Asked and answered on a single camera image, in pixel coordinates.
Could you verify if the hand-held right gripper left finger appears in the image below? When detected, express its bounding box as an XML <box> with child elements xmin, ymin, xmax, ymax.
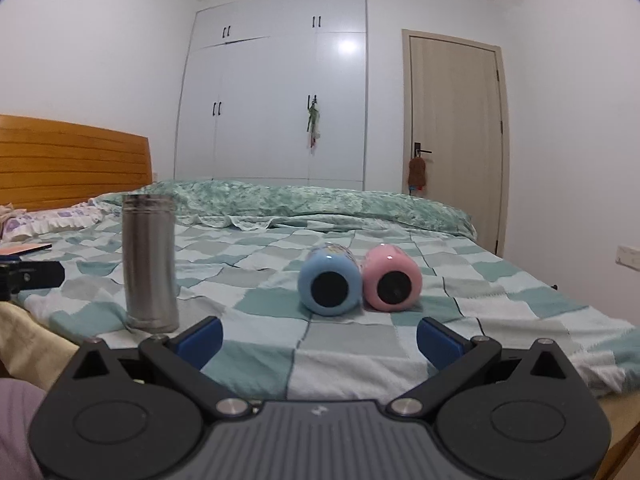
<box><xmin>59</xmin><ymin>316</ymin><xmax>251</xmax><ymax>417</ymax></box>

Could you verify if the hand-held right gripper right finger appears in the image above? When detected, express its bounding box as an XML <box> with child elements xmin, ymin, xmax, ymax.
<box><xmin>390</xmin><ymin>317</ymin><xmax>583</xmax><ymax>417</ymax></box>

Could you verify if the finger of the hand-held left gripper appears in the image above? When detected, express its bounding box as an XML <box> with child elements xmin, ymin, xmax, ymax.
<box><xmin>0</xmin><ymin>261</ymin><xmax>66</xmax><ymax>302</ymax></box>

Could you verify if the pink cup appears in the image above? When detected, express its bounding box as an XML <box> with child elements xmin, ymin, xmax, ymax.
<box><xmin>361</xmin><ymin>243</ymin><xmax>423</xmax><ymax>312</ymax></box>

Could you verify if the blue cup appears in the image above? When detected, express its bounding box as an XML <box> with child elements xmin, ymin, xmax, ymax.
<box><xmin>297</xmin><ymin>242</ymin><xmax>362</xmax><ymax>317</ymax></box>

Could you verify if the stainless steel cup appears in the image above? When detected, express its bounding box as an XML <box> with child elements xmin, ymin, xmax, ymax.
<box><xmin>121</xmin><ymin>192</ymin><xmax>180</xmax><ymax>335</ymax></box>

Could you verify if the floral white pillow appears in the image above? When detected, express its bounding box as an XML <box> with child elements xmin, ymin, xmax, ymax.
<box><xmin>0</xmin><ymin>199</ymin><xmax>108</xmax><ymax>242</ymax></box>

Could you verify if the pale yellow cloth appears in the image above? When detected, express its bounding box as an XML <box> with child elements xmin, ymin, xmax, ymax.
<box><xmin>0</xmin><ymin>302</ymin><xmax>81</xmax><ymax>391</ymax></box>

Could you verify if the green checkered blanket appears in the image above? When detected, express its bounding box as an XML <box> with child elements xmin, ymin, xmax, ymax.
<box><xmin>10</xmin><ymin>220</ymin><xmax>640</xmax><ymax>402</ymax></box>

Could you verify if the wooden bed headboard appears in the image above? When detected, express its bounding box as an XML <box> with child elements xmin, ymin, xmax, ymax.
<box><xmin>0</xmin><ymin>114</ymin><xmax>153</xmax><ymax>212</ymax></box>

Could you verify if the pink clothing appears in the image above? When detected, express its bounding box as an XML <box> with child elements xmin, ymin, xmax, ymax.
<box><xmin>0</xmin><ymin>379</ymin><xmax>48</xmax><ymax>480</ymax></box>

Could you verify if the green floral quilt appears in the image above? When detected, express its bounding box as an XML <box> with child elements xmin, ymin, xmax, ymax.
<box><xmin>95</xmin><ymin>179</ymin><xmax>478</xmax><ymax>241</ymax></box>

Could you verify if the brown hanging plush toy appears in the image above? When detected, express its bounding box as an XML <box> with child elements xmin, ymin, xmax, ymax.
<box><xmin>407</xmin><ymin>156</ymin><xmax>427</xmax><ymax>196</ymax></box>

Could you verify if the beige wooden door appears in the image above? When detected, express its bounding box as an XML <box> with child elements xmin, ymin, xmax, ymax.
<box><xmin>401</xmin><ymin>29</ymin><xmax>511</xmax><ymax>257</ymax></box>

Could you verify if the white wardrobe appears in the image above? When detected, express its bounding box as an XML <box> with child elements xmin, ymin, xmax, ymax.
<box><xmin>174</xmin><ymin>0</ymin><xmax>368</xmax><ymax>192</ymax></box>

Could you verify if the green hanging ornament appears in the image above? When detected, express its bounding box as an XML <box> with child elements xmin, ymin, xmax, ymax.
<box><xmin>305</xmin><ymin>95</ymin><xmax>321</xmax><ymax>158</ymax></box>

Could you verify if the wooden bed side rail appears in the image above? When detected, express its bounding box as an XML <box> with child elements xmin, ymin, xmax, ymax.
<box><xmin>596</xmin><ymin>389</ymin><xmax>640</xmax><ymax>480</ymax></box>

